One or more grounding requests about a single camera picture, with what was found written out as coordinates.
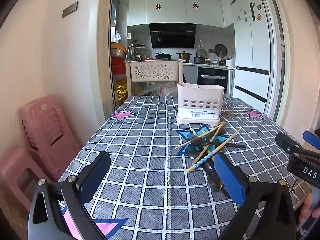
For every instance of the plastic bag of vegetables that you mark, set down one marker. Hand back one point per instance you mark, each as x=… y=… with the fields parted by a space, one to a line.
x=160 y=89

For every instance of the grey checked tablecloth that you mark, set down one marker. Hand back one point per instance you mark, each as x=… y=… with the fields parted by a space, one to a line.
x=147 y=183

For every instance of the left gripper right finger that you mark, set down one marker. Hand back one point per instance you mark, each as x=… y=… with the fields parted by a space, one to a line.
x=232 y=177

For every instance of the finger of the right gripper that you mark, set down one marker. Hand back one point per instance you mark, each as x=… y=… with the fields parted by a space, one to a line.
x=312 y=139
x=287 y=144

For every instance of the black wok on stove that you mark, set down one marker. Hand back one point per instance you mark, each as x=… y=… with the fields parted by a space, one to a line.
x=163 y=56

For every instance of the white rice cooker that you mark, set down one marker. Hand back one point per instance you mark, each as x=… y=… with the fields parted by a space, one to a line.
x=230 y=61

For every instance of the steel kettle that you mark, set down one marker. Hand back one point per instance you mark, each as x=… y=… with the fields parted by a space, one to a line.
x=132 y=53

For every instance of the red container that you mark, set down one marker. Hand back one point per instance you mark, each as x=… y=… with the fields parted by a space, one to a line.
x=118 y=66

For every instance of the black built-in oven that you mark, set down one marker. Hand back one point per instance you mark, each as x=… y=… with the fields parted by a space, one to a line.
x=213 y=76

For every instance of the orange and steel bowls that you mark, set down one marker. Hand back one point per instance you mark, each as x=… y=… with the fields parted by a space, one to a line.
x=118 y=51

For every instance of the plain wooden chopstick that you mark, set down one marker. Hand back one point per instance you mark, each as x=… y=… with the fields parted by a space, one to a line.
x=197 y=137

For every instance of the blue patterned chopstick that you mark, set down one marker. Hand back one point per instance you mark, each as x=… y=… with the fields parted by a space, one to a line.
x=200 y=160

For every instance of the grey wall switch panel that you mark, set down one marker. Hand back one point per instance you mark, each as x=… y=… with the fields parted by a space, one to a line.
x=70 y=9

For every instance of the black saucepan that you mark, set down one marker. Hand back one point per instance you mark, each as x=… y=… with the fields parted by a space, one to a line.
x=199 y=60

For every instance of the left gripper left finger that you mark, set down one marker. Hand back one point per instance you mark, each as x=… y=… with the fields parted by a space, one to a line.
x=91 y=177

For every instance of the pink plastic stool stack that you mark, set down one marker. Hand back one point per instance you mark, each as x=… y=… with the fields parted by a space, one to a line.
x=51 y=146

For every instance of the beige flower-pattern rack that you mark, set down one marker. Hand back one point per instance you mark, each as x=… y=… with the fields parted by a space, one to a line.
x=154 y=71

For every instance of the person's right hand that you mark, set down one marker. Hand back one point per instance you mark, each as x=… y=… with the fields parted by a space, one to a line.
x=305 y=212

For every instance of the dark translucent plastic spoon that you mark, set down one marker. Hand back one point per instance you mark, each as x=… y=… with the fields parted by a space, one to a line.
x=217 y=141

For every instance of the brass cooking pot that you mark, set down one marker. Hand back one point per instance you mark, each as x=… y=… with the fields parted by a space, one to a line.
x=184 y=56

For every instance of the black range hood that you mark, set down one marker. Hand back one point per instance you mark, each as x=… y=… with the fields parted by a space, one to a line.
x=172 y=35

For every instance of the white refrigerator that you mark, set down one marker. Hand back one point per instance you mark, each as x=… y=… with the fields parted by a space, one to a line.
x=252 y=53

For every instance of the white plastic utensil holder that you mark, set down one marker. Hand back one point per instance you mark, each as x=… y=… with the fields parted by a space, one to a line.
x=199 y=104

